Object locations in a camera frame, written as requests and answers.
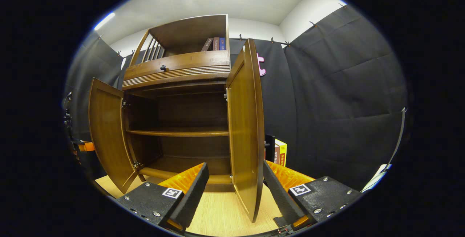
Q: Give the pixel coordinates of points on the wooden shoe cabinet door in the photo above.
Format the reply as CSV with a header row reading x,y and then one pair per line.
x,y
243,128
107,131

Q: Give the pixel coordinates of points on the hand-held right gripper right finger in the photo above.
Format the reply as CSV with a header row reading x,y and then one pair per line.
x,y
279,197

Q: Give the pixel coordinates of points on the brown book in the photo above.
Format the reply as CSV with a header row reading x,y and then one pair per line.
x,y
207,44

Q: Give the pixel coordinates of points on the black backdrop cloth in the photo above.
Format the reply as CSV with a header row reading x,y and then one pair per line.
x,y
334,102

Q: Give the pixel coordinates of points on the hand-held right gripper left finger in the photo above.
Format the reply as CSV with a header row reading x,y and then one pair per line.
x,y
189,199

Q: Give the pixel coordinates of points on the wooden inner shelf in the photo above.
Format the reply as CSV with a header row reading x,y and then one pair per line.
x,y
178,133

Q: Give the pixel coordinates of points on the blue book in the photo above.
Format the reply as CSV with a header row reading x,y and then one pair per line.
x,y
222,43

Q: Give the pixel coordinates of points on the yellow book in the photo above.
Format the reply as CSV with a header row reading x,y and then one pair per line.
x,y
283,153

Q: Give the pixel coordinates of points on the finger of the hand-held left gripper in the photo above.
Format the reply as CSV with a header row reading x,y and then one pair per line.
x,y
87,146

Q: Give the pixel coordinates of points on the red spine book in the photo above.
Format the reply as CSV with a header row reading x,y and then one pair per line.
x,y
277,155

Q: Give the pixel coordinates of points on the wooden double-door shoe cabinet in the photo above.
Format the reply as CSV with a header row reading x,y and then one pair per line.
x,y
174,66

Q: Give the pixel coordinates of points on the maroon book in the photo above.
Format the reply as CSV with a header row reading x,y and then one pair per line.
x,y
216,44

